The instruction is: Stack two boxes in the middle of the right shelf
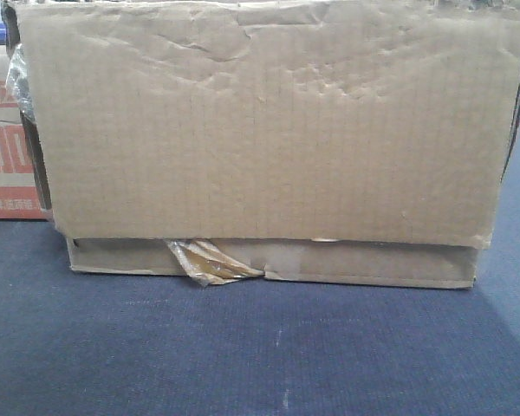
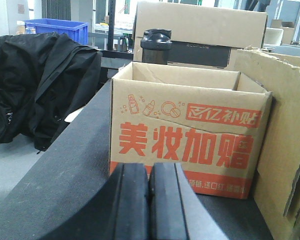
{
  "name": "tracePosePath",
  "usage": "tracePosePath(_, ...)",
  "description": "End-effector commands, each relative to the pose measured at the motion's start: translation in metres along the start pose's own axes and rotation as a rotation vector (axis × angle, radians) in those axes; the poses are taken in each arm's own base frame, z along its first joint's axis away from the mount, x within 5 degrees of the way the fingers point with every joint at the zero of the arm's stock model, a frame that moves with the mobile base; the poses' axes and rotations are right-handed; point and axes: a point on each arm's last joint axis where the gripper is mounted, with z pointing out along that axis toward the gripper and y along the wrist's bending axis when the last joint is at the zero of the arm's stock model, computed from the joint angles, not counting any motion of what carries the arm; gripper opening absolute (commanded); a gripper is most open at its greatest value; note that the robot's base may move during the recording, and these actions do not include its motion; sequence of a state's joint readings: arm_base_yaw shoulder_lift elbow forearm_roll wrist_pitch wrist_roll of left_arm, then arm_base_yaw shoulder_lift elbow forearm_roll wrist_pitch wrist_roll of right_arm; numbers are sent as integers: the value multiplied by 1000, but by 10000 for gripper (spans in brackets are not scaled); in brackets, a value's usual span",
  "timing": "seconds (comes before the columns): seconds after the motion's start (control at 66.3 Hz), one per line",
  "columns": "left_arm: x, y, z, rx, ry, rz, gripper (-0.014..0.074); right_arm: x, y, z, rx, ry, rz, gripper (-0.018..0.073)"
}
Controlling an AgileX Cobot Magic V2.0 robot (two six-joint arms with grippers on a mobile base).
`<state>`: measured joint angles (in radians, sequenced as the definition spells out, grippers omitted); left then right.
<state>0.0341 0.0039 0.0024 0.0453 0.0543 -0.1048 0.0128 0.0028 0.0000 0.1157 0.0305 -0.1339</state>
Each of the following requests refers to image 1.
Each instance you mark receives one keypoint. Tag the plain brown cardboard box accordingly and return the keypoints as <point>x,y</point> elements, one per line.
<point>353,142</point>

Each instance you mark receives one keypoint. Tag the red printed cardboard box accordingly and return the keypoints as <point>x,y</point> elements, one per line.
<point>18,192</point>

